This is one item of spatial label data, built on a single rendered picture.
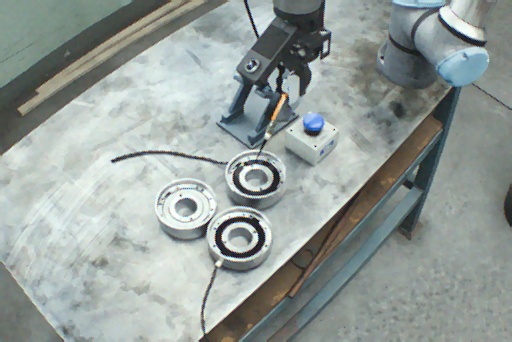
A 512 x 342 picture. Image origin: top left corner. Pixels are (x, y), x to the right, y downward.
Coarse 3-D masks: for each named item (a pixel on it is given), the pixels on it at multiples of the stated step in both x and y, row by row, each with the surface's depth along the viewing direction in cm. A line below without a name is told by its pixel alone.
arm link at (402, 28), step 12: (396, 0) 110; (408, 0) 106; (420, 0) 105; (432, 0) 105; (444, 0) 107; (396, 12) 112; (408, 12) 108; (420, 12) 106; (432, 12) 105; (396, 24) 114; (408, 24) 109; (396, 36) 116; (408, 36) 111
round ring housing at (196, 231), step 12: (180, 180) 100; (192, 180) 100; (168, 192) 100; (204, 192) 100; (156, 204) 97; (180, 204) 100; (192, 204) 100; (216, 204) 97; (180, 216) 97; (192, 216) 97; (168, 228) 95; (180, 228) 94; (192, 228) 94; (204, 228) 95
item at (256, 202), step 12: (240, 156) 104; (252, 156) 105; (264, 156) 105; (276, 156) 103; (228, 168) 102; (252, 168) 103; (264, 168) 103; (228, 180) 100; (240, 180) 101; (264, 180) 105; (240, 192) 98; (276, 192) 98; (252, 204) 99; (264, 204) 99
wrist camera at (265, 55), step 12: (276, 24) 86; (288, 24) 86; (264, 36) 87; (276, 36) 86; (288, 36) 85; (252, 48) 87; (264, 48) 86; (276, 48) 85; (288, 48) 87; (252, 60) 86; (264, 60) 86; (276, 60) 86; (240, 72) 87; (252, 72) 85; (264, 72) 85
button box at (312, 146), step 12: (300, 120) 108; (288, 132) 106; (300, 132) 106; (312, 132) 106; (324, 132) 106; (336, 132) 107; (288, 144) 109; (300, 144) 106; (312, 144) 105; (324, 144) 105; (336, 144) 110; (300, 156) 108; (312, 156) 105; (324, 156) 108
